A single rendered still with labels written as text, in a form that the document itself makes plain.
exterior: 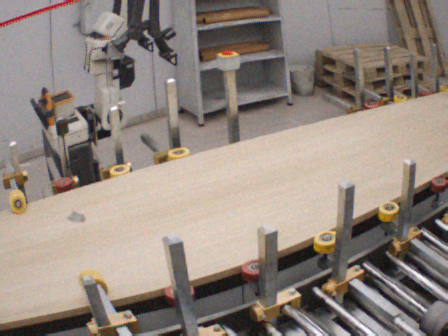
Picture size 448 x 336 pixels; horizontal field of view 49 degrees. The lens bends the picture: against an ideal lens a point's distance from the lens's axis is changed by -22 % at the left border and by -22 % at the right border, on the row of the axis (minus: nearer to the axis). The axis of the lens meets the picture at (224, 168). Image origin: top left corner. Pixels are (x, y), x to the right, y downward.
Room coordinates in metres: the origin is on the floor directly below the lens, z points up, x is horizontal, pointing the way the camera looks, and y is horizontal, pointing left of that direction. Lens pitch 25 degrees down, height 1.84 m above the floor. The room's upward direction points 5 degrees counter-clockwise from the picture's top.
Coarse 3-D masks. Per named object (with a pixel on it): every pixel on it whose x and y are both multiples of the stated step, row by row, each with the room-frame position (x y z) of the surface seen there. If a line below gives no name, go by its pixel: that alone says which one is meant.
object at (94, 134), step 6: (90, 108) 3.22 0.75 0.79; (90, 114) 3.15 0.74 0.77; (126, 114) 3.25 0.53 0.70; (90, 120) 3.15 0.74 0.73; (90, 126) 3.19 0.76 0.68; (96, 126) 3.36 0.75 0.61; (90, 132) 3.15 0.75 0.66; (96, 132) 3.14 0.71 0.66; (102, 132) 3.25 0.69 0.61; (108, 132) 3.19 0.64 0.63; (90, 138) 3.14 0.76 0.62; (96, 138) 3.14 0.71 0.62; (102, 138) 3.17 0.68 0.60; (96, 144) 3.14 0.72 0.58
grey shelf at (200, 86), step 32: (192, 0) 5.21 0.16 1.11; (224, 0) 5.35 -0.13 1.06; (256, 0) 5.50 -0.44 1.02; (192, 32) 4.74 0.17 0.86; (224, 32) 5.33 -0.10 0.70; (256, 32) 5.48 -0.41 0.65; (192, 64) 4.78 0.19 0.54; (256, 64) 5.46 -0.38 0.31; (288, 64) 5.11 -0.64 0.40; (192, 96) 4.82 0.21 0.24; (224, 96) 5.06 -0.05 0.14; (256, 96) 5.00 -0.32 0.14; (288, 96) 5.09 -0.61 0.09
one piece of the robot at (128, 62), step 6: (120, 60) 3.20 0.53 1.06; (126, 60) 3.26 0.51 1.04; (132, 60) 3.21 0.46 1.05; (120, 66) 3.17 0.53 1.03; (126, 66) 3.19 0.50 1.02; (132, 66) 3.20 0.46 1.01; (114, 72) 3.17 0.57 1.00; (120, 72) 3.17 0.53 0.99; (126, 72) 3.19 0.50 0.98; (132, 72) 3.20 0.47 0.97; (114, 78) 3.41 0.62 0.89; (120, 78) 3.17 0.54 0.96; (126, 78) 3.19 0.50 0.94; (132, 78) 3.20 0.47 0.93; (120, 84) 3.17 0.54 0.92; (126, 84) 3.19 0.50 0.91
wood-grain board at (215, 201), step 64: (320, 128) 2.31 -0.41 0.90; (384, 128) 2.28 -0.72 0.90; (64, 192) 1.90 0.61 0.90; (128, 192) 1.87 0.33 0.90; (192, 192) 1.84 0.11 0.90; (256, 192) 1.80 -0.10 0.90; (320, 192) 1.76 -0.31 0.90; (384, 192) 1.70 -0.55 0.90; (0, 256) 1.42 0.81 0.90; (64, 256) 1.44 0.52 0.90; (128, 256) 1.45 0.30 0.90; (192, 256) 1.44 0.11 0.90; (256, 256) 1.42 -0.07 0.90; (0, 320) 1.05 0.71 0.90
